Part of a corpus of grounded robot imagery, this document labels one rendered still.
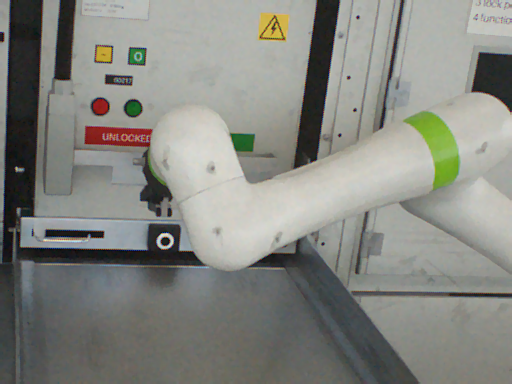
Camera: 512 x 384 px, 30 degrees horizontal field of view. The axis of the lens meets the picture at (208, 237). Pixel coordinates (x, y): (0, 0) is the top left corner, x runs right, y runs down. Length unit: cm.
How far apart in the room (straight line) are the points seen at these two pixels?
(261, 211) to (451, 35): 69
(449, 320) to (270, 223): 84
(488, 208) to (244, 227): 50
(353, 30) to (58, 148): 57
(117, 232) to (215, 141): 59
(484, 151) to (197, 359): 53
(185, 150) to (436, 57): 71
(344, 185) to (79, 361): 48
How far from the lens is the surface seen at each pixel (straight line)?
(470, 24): 183
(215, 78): 176
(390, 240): 189
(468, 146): 141
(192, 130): 124
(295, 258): 191
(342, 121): 180
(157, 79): 174
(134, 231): 181
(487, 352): 210
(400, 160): 136
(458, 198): 157
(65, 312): 160
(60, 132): 163
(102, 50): 172
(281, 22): 177
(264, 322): 163
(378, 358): 151
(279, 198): 127
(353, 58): 178
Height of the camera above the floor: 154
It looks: 20 degrees down
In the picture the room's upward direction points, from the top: 6 degrees clockwise
